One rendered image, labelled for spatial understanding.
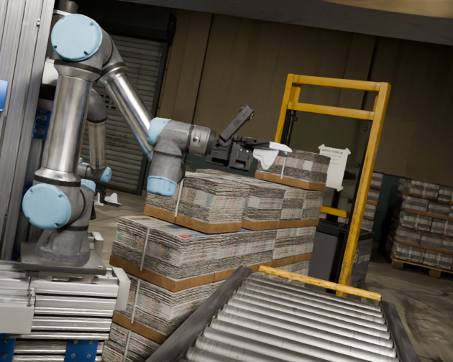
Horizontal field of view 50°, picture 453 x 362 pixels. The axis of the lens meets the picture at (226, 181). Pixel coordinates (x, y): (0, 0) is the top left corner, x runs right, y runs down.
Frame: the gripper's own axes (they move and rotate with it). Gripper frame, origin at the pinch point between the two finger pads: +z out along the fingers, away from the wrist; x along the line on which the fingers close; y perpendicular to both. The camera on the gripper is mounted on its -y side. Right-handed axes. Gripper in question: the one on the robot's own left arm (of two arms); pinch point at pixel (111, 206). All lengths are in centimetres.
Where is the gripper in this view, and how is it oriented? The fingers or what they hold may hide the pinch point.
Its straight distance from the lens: 226.2
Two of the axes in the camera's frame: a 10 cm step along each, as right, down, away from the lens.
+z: 8.3, 2.0, -5.3
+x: 5.3, 0.5, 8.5
